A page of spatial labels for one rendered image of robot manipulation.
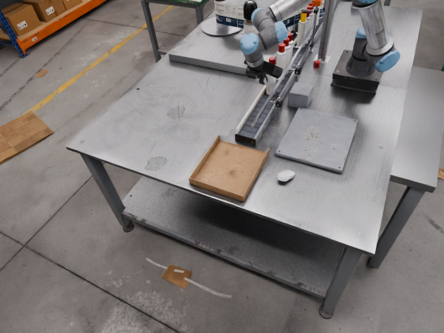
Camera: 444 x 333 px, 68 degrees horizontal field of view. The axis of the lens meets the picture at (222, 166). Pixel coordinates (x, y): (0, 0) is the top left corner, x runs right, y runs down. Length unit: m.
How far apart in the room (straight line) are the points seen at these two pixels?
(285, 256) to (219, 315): 0.51
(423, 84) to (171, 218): 1.64
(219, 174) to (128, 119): 0.66
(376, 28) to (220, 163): 0.89
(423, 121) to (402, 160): 0.31
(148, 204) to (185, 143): 0.71
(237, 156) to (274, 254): 0.66
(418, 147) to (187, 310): 1.48
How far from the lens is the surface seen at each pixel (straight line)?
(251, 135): 1.58
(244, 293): 2.09
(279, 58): 1.86
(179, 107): 1.88
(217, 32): 2.45
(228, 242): 1.98
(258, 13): 1.56
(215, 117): 1.77
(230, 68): 2.10
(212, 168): 1.50
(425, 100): 2.04
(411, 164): 1.65
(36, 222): 2.79
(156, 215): 2.16
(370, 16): 1.62
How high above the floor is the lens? 1.95
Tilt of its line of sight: 48 degrees down
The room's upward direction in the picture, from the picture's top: 7 degrees counter-clockwise
